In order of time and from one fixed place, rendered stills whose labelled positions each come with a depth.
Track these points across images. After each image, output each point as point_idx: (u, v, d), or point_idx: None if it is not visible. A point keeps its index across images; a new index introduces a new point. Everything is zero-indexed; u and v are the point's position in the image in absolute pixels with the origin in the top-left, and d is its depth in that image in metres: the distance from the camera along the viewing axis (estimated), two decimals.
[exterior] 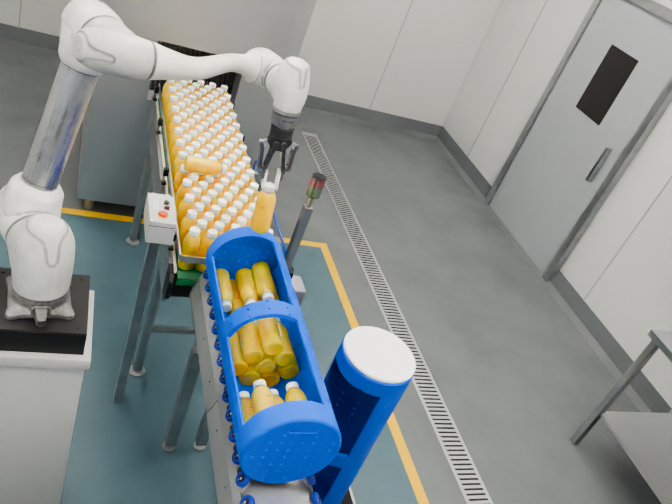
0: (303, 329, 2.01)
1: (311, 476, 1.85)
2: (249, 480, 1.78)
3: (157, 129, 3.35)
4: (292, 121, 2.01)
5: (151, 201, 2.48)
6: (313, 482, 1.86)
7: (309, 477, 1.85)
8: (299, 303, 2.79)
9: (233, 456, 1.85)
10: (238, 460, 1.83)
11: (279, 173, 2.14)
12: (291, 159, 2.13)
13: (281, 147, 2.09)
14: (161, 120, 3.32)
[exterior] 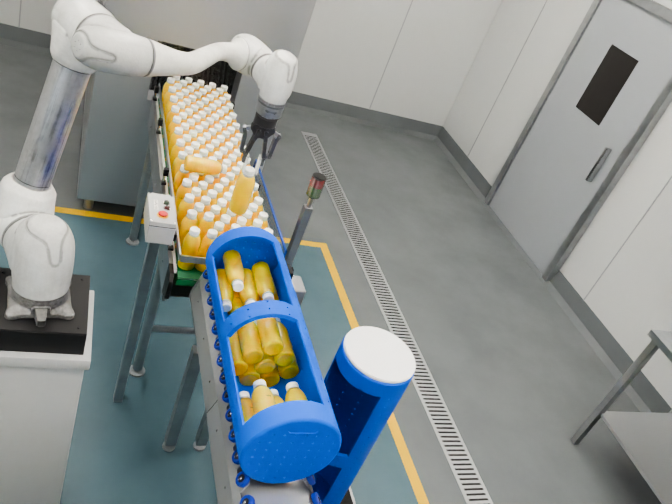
0: (303, 329, 2.01)
1: (311, 476, 1.85)
2: (249, 480, 1.78)
3: (157, 129, 3.35)
4: (275, 112, 2.06)
5: (151, 201, 2.48)
6: (313, 482, 1.86)
7: (309, 477, 1.85)
8: (299, 303, 2.79)
9: (233, 456, 1.85)
10: (238, 460, 1.83)
11: (260, 159, 2.20)
12: (272, 147, 2.18)
13: (263, 135, 2.15)
14: (161, 120, 3.32)
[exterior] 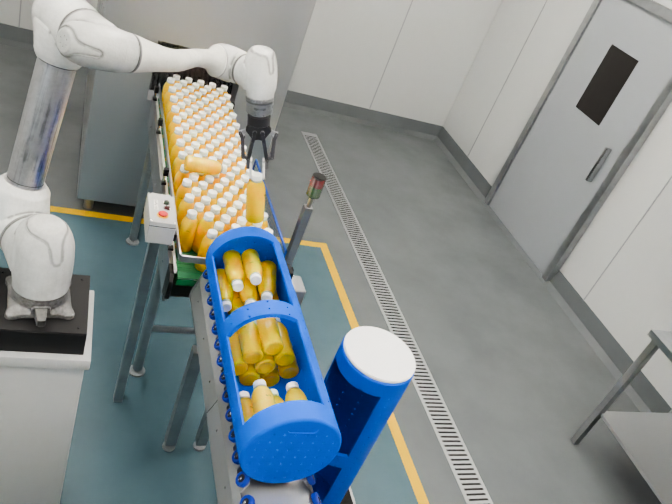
0: (303, 329, 2.01)
1: (311, 476, 1.85)
2: (249, 480, 1.78)
3: (157, 129, 3.35)
4: (264, 108, 2.05)
5: (151, 201, 2.48)
6: (313, 482, 1.86)
7: (309, 477, 1.85)
8: (299, 303, 2.79)
9: (233, 456, 1.85)
10: (238, 460, 1.83)
11: (263, 162, 2.19)
12: (273, 147, 2.16)
13: (260, 136, 2.14)
14: (161, 120, 3.32)
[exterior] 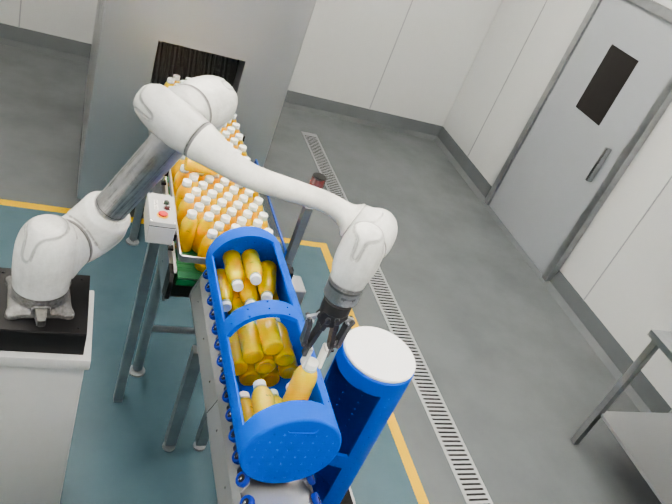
0: (303, 329, 2.01)
1: (311, 476, 1.85)
2: (249, 480, 1.78)
3: None
4: (354, 299, 1.55)
5: (151, 201, 2.48)
6: (313, 482, 1.86)
7: (309, 477, 1.85)
8: (299, 303, 2.79)
9: (233, 456, 1.85)
10: (238, 460, 1.83)
11: (326, 351, 1.68)
12: (343, 335, 1.66)
13: (333, 323, 1.62)
14: None
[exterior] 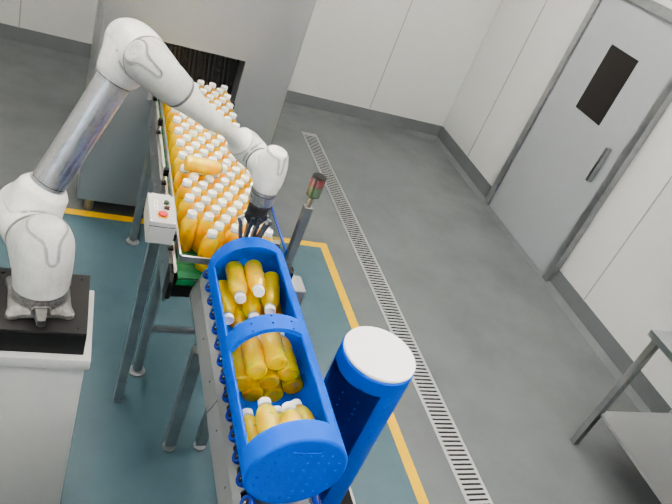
0: (308, 344, 1.96)
1: None
2: (237, 480, 1.80)
3: (157, 129, 3.35)
4: None
5: (151, 201, 2.48)
6: None
7: None
8: (299, 303, 2.79)
9: None
10: (234, 451, 1.86)
11: None
12: None
13: None
14: (161, 120, 3.32)
